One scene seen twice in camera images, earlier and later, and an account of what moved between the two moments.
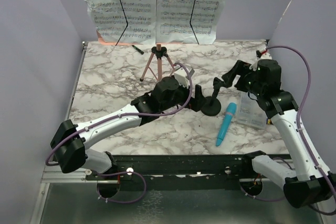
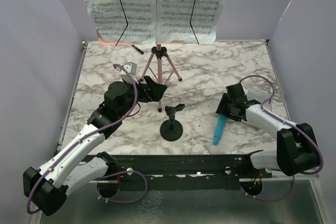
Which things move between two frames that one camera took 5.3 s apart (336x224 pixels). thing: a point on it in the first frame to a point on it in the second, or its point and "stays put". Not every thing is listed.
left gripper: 196,104 to 151,91
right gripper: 240,67 to 222,107
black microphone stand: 212,105 to 171,129
